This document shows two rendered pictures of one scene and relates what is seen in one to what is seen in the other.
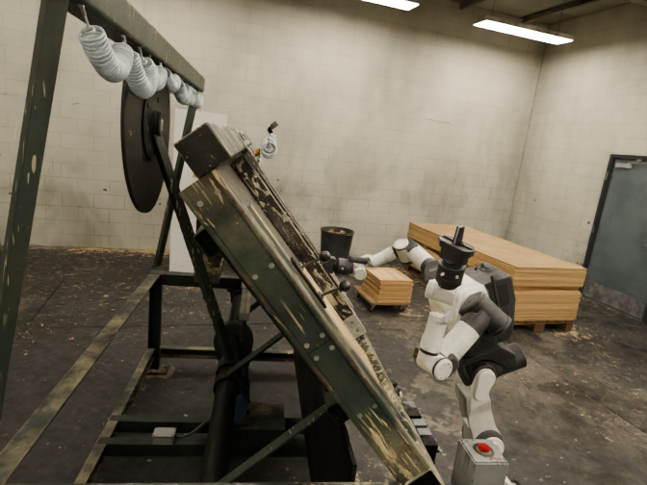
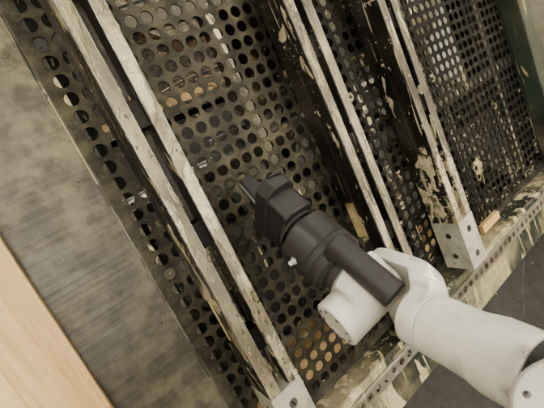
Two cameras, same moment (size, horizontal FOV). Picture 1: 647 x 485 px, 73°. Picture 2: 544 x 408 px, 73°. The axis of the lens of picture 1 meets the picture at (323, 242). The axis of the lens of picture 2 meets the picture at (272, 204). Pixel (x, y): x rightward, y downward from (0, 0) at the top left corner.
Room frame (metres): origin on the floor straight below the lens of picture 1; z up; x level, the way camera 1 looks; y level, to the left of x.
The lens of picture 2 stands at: (2.02, -0.35, 1.64)
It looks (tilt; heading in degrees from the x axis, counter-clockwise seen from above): 45 degrees down; 58
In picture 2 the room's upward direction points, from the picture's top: straight up
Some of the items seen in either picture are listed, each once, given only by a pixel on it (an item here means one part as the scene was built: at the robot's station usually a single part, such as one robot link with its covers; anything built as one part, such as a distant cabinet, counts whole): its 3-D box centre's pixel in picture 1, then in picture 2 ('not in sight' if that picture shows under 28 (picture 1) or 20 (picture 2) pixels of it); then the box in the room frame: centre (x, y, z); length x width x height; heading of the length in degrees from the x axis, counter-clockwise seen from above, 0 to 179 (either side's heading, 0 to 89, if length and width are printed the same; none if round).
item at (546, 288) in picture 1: (478, 268); not in sight; (5.97, -2.20, 0.39); 2.46 x 1.05 x 0.78; 19
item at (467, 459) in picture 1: (478, 473); not in sight; (1.28, -0.60, 0.84); 0.12 x 0.12 x 0.18; 9
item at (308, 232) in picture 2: (333, 265); (293, 227); (2.23, -0.06, 1.23); 0.12 x 0.10 x 0.13; 99
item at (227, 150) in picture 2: not in sight; (236, 142); (2.38, 0.40, 1.05); 0.14 x 0.06 x 0.05; 9
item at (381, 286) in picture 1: (381, 288); not in sight; (5.17, -0.77, 0.20); 0.61 x 0.53 x 0.40; 19
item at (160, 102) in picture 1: (155, 123); not in sight; (2.00, 0.80, 1.85); 0.80 x 0.06 x 0.80; 9
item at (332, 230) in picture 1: (334, 250); not in sight; (6.34, -0.18, 0.33); 0.52 x 0.51 x 0.65; 19
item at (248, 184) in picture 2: not in sight; (256, 188); (2.22, 0.02, 1.25); 0.06 x 0.03 x 0.02; 99
